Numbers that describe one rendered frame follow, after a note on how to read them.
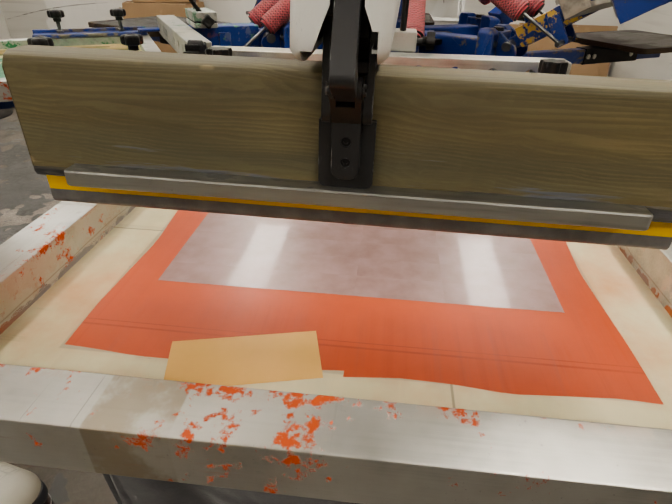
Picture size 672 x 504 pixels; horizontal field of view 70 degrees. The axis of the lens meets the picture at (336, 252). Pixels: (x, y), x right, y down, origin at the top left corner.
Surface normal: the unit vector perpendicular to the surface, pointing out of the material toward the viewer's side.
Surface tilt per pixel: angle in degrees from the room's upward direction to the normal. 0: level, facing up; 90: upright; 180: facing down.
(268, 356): 0
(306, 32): 93
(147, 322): 0
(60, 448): 90
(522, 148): 90
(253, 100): 90
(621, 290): 0
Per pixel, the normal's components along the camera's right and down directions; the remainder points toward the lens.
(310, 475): -0.11, 0.51
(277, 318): 0.02, -0.85
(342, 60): -0.08, 0.04
